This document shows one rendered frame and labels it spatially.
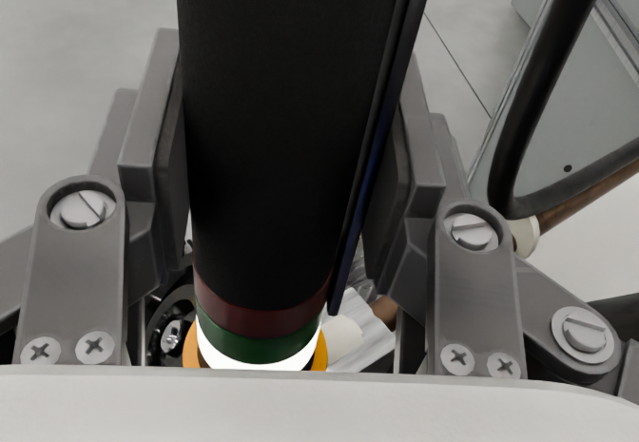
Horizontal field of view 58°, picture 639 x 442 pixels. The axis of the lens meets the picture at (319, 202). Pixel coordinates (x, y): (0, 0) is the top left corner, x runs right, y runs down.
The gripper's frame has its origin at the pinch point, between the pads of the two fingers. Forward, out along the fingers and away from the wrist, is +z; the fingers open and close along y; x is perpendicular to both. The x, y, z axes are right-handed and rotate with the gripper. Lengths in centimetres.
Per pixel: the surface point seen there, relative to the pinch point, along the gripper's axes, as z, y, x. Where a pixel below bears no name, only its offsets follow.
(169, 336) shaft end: 9.1, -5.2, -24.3
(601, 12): 104, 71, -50
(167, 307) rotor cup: 11.7, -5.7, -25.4
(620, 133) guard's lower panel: 77, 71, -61
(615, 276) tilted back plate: 17.8, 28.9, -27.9
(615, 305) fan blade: 6.2, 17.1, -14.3
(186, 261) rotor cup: 14.2, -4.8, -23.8
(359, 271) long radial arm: 21.0, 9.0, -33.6
